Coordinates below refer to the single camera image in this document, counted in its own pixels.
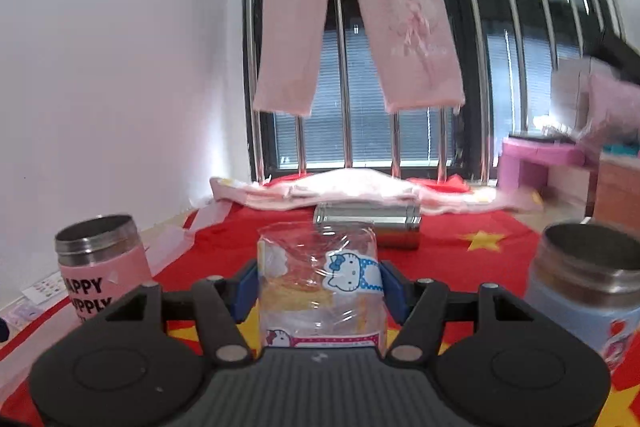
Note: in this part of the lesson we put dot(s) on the red flag yellow stars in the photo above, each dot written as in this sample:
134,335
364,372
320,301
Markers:
461,249

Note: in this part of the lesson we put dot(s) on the brown wooden cabinet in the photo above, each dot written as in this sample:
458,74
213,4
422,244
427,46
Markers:
618,192

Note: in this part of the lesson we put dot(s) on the pink children's trousers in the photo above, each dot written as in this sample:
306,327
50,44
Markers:
410,42

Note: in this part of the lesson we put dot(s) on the pink low shelf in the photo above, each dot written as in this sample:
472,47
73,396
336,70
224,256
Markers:
561,168

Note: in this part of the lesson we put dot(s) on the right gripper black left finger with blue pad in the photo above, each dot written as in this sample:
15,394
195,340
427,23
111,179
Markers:
146,359

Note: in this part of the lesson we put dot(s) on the sticker sheet on floor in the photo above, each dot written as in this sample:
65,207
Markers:
47,291

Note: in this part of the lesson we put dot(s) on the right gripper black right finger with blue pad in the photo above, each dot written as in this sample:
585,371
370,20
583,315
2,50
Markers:
493,359

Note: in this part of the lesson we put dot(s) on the pink steel mug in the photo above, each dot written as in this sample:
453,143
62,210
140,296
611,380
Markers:
100,260

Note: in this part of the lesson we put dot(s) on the steel window guard rail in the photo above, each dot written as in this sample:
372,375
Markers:
468,18

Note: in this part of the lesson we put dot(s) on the clear cartoon cat cup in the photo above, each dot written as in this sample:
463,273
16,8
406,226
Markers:
320,287

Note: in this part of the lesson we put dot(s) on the blue steel cartoon mug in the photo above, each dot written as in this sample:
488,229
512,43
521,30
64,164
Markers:
585,277

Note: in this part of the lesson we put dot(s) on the pink white folded cloth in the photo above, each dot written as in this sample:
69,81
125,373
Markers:
433,197

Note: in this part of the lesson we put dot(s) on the silver steel flask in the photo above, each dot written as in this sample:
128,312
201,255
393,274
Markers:
394,225

